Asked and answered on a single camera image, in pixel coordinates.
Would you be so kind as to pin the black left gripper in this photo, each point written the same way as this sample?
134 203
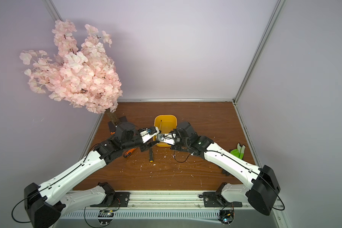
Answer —
145 147

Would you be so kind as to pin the black yellow dotted screwdriver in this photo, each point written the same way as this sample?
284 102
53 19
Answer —
151 155

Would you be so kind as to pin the orange handled screwdriver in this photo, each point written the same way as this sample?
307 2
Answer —
129 153

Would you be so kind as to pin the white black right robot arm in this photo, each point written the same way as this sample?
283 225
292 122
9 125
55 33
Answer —
261 182

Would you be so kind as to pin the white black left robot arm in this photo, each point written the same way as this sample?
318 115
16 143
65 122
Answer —
47 202

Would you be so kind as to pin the yellow plastic storage box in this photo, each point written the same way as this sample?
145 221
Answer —
169 122

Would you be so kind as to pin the green black work glove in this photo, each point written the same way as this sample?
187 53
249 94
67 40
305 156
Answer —
239 151

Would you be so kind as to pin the left controller board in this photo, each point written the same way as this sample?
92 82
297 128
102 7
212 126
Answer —
105 217

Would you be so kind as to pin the controller board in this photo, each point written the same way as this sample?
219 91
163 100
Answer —
105 217
226 217

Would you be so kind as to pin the right controller board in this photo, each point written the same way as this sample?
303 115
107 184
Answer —
226 217

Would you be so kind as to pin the pink artificial blossom tree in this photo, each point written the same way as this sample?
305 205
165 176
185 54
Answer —
85 76

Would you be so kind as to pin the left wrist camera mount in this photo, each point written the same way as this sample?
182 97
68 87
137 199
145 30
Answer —
149 133

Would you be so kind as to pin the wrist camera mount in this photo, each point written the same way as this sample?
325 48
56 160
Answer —
166 138
149 133

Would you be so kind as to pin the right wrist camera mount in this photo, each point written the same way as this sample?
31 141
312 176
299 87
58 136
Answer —
166 138

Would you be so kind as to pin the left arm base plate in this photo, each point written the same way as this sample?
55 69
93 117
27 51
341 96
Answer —
118 199

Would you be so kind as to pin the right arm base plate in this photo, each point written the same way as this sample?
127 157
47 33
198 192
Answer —
216 200

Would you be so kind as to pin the aluminium front rail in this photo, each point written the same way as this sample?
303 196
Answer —
175 199

